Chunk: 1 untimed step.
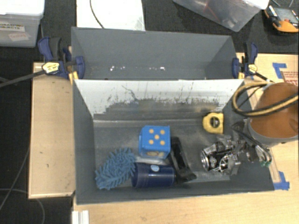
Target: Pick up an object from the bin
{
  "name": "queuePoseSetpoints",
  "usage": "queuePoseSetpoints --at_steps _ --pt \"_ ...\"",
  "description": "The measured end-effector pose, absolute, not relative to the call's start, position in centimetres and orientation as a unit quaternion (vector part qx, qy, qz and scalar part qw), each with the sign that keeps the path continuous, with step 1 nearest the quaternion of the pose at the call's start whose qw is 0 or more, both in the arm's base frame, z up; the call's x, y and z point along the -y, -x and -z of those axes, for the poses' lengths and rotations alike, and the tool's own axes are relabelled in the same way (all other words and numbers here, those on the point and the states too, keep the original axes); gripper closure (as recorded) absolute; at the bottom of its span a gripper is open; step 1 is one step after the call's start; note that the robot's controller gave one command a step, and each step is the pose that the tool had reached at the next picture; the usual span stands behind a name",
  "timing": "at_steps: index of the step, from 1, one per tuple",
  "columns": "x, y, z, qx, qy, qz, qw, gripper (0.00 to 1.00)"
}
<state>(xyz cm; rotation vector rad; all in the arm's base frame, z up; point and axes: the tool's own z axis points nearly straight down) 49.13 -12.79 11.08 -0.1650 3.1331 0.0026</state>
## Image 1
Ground grey metal bin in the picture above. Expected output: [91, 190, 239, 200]
[70, 26, 276, 205]

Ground dark blue cylindrical cup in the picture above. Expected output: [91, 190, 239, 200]
[130, 162, 176, 189]

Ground blue dice with yellow dots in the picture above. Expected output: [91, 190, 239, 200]
[138, 125, 171, 160]

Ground blue chenille duster mitt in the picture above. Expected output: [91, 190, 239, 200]
[94, 147, 137, 191]

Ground black stapler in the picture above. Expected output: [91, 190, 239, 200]
[169, 136, 198, 184]

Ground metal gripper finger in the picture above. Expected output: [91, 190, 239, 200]
[202, 156, 242, 175]
[200, 141, 234, 160]

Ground pale wood board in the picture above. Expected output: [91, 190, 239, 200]
[28, 62, 77, 199]

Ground yellow tape measure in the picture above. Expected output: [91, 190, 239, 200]
[202, 112, 225, 134]

